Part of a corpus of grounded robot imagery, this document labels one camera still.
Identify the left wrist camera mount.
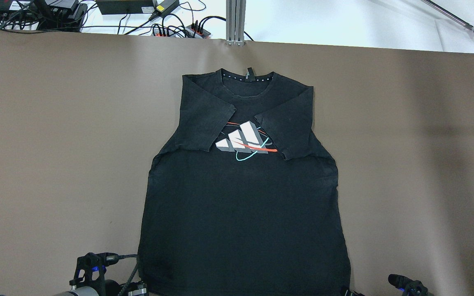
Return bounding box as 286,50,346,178
69,252,120,291

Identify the metal rod with clamp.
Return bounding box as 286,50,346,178
422,0,474,36

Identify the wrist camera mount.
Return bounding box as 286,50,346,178
69,252,120,291
388,274,432,296

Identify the aluminium frame post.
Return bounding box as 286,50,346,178
225,0,246,46

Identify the black printed t-shirt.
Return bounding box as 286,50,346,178
138,69,351,296

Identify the power strip with plugs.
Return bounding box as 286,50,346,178
149,23,212,39

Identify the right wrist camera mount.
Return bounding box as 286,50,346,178
388,274,432,296

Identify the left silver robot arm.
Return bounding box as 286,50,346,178
55,280,150,296

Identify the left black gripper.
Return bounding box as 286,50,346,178
97,280,149,296

